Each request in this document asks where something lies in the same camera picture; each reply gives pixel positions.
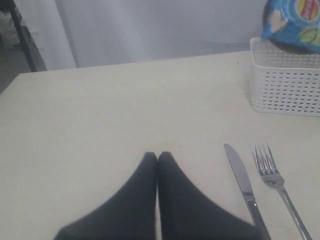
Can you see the white perforated plastic basket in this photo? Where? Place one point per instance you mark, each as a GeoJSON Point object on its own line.
{"type": "Point", "coordinates": [282, 82]}

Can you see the grey backdrop curtain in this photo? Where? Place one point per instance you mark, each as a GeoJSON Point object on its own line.
{"type": "Point", "coordinates": [86, 33]}

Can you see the silver metal table knife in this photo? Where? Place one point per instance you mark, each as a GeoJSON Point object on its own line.
{"type": "Point", "coordinates": [242, 178]}

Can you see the blue chips snack bag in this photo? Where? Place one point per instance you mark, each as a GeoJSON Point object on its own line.
{"type": "Point", "coordinates": [295, 22]}

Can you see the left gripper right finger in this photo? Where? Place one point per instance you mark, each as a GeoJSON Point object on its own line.
{"type": "Point", "coordinates": [187, 214]}

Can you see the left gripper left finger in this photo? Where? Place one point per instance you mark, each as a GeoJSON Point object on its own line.
{"type": "Point", "coordinates": [130, 214]}

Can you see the black metal stand leg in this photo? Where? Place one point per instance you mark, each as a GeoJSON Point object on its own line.
{"type": "Point", "coordinates": [23, 43]}

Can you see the silver metal fork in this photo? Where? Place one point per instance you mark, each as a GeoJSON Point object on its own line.
{"type": "Point", "coordinates": [271, 176]}

